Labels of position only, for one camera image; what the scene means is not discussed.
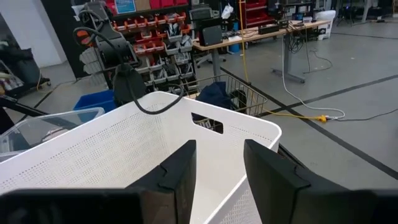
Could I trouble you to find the red tool cabinet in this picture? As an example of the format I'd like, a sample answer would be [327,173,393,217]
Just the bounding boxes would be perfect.
[238,0,272,30]

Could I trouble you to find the dark navy printed garment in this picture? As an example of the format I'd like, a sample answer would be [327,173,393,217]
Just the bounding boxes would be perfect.
[191,81,233,134]

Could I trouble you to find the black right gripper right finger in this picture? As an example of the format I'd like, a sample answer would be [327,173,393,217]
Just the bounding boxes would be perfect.
[243,139,398,224]

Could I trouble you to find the white power cable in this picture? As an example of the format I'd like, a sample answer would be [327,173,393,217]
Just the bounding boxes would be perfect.
[280,34,346,121]

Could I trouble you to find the white plastic bag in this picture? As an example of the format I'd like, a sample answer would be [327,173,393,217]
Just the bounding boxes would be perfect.
[221,2,234,20]

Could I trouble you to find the black robot arm with cable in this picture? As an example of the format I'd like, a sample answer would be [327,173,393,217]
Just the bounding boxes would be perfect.
[73,26,187,115]

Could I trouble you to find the white lined bin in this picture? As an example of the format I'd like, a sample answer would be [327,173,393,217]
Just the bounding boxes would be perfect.
[315,9,337,40]

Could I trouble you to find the thin black floor cable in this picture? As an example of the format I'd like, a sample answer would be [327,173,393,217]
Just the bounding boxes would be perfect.
[337,107,398,122]

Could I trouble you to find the white plastic laundry basket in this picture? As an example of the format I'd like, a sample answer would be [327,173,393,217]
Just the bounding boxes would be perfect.
[0,91,283,224]

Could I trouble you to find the blue plastic crate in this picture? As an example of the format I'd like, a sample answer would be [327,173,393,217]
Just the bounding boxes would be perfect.
[73,89,118,113]

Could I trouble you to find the blue poster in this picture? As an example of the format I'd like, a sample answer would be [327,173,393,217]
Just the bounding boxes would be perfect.
[114,0,137,15]

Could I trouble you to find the black utility cart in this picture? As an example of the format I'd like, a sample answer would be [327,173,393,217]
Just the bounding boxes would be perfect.
[0,46,52,98]

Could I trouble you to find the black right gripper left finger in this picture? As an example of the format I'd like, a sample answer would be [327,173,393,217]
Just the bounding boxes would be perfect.
[0,139,197,224]

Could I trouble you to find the wire mesh basket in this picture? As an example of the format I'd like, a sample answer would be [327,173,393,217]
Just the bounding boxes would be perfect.
[182,73,269,118]

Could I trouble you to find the wooden workbench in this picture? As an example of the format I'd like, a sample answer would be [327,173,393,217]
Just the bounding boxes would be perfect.
[192,19,333,85]

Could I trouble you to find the black equipment box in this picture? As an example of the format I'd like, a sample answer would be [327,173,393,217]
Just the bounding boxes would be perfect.
[198,24,224,47]

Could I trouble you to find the parts bin rack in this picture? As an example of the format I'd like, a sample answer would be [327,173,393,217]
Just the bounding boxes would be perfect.
[79,12,200,94]

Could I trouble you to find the yellow extension cable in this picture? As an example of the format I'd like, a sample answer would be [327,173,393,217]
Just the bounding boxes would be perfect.
[238,0,329,124]

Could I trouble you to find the clear plastic bin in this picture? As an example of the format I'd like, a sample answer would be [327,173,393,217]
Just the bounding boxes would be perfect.
[0,107,106,162]

